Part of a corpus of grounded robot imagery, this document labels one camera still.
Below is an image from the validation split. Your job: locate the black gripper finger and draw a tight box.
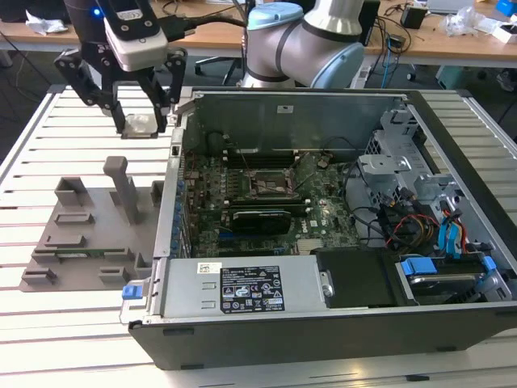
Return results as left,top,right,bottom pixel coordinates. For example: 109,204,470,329
53,48,128,137
138,47,190,135

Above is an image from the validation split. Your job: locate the red yellow wire bundle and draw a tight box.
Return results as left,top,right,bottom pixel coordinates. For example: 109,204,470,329
383,213,441,251

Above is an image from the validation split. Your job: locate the clear plastic bag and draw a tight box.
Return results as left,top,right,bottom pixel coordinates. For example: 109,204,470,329
438,6,492,37

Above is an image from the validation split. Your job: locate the black open PC case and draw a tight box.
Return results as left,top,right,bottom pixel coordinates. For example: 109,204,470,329
120,86,517,371

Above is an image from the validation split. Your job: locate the teal storage box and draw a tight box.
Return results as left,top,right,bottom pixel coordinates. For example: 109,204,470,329
435,64,481,90

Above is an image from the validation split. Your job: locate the black computer tower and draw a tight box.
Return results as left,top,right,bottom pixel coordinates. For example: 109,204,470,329
357,0,381,46

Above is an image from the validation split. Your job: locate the silver finned heatsink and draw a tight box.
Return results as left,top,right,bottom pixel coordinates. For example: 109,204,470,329
296,237,324,256

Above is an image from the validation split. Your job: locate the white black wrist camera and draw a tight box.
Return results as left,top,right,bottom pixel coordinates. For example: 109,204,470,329
103,0,169,73

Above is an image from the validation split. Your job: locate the hard disk in blue carrier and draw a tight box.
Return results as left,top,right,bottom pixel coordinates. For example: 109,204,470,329
397,254,498,306

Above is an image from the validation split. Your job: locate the green RAM stick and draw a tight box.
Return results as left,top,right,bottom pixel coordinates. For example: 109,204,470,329
54,249,106,259

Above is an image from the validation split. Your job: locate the thin black cable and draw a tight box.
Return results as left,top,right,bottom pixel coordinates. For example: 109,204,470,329
342,159,383,247

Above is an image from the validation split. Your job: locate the black expansion slot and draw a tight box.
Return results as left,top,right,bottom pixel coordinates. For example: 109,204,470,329
219,241,294,251

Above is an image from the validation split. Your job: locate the small black box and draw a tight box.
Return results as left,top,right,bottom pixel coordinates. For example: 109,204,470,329
400,6,427,29

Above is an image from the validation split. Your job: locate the metal socket cover frame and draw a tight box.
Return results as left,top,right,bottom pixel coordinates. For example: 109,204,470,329
288,153,315,193

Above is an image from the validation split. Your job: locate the silver power supply unit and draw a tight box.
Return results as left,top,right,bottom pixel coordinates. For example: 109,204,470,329
147,256,336,320

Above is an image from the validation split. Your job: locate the CPU socket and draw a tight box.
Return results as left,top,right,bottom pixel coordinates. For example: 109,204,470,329
246,167,298,200

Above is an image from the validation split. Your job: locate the long wooden desk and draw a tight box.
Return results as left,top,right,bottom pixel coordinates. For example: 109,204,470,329
0,0,517,88

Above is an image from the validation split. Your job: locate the black RAM slot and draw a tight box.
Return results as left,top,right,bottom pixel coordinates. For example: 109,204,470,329
224,147,298,157
228,205,313,214
224,196,311,205
225,154,299,162
225,200,312,209

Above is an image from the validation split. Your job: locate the grey laptop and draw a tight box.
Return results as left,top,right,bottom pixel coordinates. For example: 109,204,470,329
427,0,476,13

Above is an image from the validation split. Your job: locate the silver metal drive cage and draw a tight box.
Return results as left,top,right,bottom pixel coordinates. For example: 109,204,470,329
357,107,465,205

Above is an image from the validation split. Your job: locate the crumpled white paper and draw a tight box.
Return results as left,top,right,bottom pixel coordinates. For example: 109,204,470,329
24,10,69,36

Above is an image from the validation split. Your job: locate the silver square CPU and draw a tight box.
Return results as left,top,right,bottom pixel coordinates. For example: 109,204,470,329
120,113,159,141

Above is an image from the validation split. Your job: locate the black camera cable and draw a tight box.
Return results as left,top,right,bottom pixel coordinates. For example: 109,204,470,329
159,0,254,44

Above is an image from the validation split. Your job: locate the black graphics card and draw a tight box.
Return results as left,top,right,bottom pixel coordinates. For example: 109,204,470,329
230,208,291,235

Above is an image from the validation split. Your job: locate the grey parts rack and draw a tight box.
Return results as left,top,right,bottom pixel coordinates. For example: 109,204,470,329
18,155,166,293

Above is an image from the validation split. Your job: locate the blue flat data cable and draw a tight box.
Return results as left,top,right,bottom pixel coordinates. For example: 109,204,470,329
437,221,453,259
450,221,465,259

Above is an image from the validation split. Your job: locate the green motherboard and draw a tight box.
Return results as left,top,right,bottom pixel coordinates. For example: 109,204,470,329
183,149,360,259

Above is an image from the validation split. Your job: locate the black plastic shroud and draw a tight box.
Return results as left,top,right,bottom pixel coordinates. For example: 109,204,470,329
314,248,399,308

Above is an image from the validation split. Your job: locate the white power strip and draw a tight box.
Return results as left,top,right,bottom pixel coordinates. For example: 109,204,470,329
355,64,373,89

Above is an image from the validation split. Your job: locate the small white box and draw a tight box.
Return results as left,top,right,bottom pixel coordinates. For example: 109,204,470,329
490,22,517,44

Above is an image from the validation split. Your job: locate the black monitor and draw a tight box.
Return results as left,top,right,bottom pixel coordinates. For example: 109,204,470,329
0,0,68,23

